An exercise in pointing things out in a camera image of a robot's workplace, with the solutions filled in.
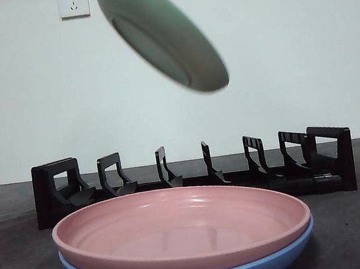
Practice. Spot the black plastic dish rack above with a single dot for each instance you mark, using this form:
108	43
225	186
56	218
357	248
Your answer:
332	180

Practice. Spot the white wall socket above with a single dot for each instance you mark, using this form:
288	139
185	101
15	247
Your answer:
74	4

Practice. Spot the pale green plate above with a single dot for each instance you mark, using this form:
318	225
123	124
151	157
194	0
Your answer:
168	43

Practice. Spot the pink plate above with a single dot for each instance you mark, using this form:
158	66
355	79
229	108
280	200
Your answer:
179	227

